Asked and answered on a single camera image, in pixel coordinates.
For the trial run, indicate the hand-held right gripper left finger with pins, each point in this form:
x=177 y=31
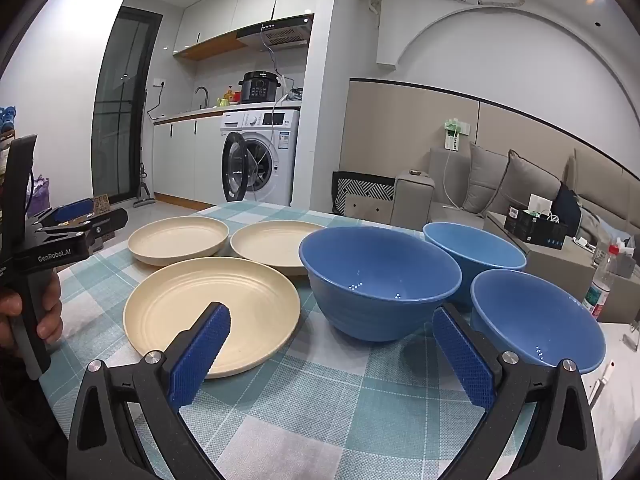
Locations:
x=200 y=355

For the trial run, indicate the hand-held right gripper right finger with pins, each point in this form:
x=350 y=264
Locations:
x=462 y=355

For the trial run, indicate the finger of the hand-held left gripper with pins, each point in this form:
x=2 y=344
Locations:
x=75 y=208
x=107 y=222

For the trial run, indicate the beige plate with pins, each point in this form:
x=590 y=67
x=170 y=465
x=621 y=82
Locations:
x=270 y=247
x=190 y=300
x=175 y=237

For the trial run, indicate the blue bowl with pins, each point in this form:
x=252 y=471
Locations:
x=530 y=315
x=475 y=250
x=370 y=265

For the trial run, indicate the person's left hand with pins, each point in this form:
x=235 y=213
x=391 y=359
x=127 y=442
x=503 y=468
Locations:
x=50 y=320

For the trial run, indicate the brown patterned board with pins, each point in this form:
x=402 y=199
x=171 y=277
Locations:
x=101 y=204

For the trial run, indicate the purple bag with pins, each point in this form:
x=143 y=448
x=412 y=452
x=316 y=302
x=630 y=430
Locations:
x=40 y=192

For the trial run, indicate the white kitchen base cabinet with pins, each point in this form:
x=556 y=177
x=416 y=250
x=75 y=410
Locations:
x=185 y=160

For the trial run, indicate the dark glass door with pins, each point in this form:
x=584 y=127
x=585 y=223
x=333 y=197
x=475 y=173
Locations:
x=125 y=110

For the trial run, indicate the blue shoes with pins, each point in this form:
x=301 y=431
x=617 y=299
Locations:
x=7 y=117

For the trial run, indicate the teal checked tablecloth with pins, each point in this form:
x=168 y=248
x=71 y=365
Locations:
x=325 y=385

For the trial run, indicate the black carton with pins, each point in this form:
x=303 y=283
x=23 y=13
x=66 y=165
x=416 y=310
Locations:
x=535 y=232

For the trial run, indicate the clear water bottle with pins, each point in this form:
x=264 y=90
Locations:
x=597 y=295

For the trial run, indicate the kitchen faucet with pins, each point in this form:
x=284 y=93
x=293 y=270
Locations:
x=201 y=95

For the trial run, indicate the grey sofa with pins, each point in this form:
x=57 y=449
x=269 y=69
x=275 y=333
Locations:
x=415 y=200

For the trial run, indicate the green teapot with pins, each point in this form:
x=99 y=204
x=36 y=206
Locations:
x=223 y=102

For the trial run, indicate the small white box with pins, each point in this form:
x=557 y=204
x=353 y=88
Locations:
x=541 y=204

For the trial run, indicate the grey cushion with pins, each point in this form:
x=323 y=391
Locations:
x=530 y=185
x=482 y=180

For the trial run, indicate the yellow toy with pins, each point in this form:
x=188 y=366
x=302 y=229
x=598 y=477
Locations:
x=232 y=95

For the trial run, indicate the dark navy cushion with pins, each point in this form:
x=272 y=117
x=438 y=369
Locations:
x=567 y=210

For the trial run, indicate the white washing machine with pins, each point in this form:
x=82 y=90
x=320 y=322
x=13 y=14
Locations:
x=280 y=170

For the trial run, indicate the black white patterned bag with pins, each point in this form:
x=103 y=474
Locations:
x=360 y=190

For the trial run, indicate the black pressure cooker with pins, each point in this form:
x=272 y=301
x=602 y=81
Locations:
x=257 y=87

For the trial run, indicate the range hood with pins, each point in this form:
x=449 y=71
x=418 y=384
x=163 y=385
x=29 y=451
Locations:
x=280 y=35

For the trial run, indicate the wall outlet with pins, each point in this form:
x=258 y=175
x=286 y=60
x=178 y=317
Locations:
x=158 y=83

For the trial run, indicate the wall socket with charger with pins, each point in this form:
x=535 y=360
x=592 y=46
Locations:
x=455 y=130

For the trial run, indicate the white wall cabinets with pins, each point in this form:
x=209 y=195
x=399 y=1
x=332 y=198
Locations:
x=225 y=10

